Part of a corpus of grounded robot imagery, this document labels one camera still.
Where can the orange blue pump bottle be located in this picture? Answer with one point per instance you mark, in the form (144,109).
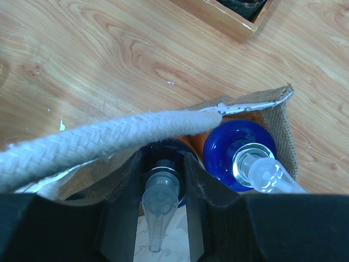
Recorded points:
(242,155)
(163,184)

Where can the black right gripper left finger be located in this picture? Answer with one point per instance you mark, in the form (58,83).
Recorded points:
(116,235)

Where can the burlap canvas tote bag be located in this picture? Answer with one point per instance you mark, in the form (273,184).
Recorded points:
(35,160)

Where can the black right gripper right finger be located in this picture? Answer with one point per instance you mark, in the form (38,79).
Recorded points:
(200,239)

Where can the wooden compartment tray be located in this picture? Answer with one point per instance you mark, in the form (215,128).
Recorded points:
(225,20)

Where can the rolled dark sock front right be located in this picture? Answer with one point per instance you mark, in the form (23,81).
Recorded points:
(245,8)

